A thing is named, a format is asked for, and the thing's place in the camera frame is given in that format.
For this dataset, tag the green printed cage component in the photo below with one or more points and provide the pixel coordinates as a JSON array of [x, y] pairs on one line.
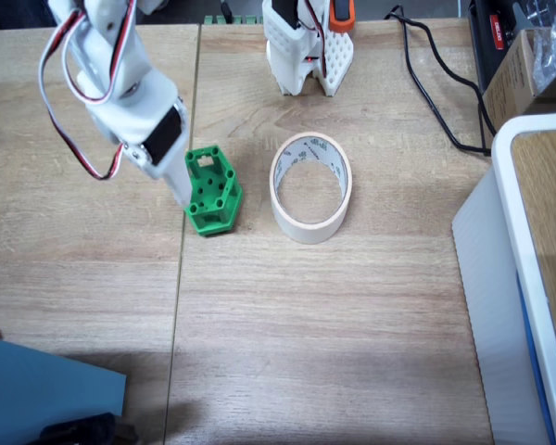
[[222, 218]]

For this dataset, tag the green terminal block strip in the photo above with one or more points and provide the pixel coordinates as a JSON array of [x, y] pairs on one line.
[[231, 19]]

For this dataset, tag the small black plug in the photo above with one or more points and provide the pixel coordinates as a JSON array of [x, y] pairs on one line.
[[225, 9]]

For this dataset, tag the beige masking tape roll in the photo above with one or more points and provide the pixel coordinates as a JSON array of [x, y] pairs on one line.
[[306, 232]]

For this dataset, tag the orange and black table clamp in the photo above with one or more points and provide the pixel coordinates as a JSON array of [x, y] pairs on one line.
[[343, 16]]

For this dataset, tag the blue-grey flat box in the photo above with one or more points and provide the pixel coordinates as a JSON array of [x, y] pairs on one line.
[[41, 389]]

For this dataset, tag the black power supply device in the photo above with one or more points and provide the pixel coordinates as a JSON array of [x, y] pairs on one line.
[[484, 46]]

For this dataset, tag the brown cardboard box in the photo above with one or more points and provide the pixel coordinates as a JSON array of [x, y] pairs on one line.
[[509, 83]]

